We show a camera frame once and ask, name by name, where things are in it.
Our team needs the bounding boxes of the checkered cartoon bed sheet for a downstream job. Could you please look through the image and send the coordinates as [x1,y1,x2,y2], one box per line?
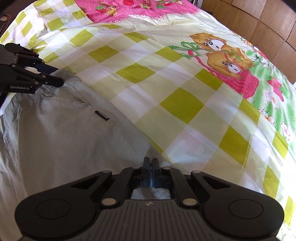
[1,1,295,240]

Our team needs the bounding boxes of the wooden wardrobe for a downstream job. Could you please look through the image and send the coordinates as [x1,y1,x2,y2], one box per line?
[198,1,295,84]

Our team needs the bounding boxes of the grey pants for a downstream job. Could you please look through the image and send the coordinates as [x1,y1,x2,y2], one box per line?
[0,69,172,241]

